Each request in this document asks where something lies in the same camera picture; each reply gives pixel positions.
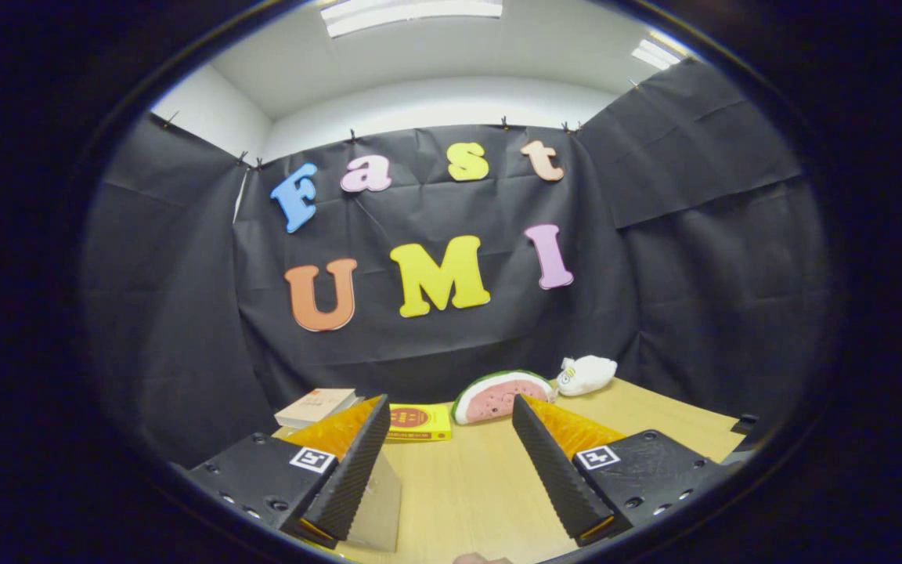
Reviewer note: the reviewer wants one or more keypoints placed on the ceiling light panel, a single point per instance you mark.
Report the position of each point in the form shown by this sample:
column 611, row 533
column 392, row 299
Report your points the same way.
column 412, row 14
column 658, row 53

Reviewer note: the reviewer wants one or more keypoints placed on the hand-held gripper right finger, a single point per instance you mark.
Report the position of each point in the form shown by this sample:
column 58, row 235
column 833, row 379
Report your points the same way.
column 553, row 470

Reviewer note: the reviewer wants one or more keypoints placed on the white plush toy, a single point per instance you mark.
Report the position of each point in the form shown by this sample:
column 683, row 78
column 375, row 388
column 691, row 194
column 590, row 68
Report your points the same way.
column 588, row 374

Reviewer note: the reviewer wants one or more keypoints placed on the beige book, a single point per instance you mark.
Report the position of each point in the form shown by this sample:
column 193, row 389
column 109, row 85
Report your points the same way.
column 314, row 407

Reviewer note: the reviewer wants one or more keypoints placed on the beige fabric storage box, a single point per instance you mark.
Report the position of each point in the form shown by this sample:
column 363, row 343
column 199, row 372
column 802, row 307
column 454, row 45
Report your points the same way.
column 380, row 509

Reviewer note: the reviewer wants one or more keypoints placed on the yellow book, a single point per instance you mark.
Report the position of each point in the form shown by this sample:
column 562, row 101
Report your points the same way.
column 420, row 423

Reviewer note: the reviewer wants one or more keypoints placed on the black plastic block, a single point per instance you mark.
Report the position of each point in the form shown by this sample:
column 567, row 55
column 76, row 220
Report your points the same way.
column 745, row 424

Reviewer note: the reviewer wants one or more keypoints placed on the watermelon slice plush toy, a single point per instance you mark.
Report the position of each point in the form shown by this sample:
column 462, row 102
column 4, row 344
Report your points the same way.
column 502, row 395

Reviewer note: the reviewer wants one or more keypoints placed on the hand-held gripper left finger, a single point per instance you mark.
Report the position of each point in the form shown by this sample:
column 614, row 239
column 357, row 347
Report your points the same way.
column 353, row 470

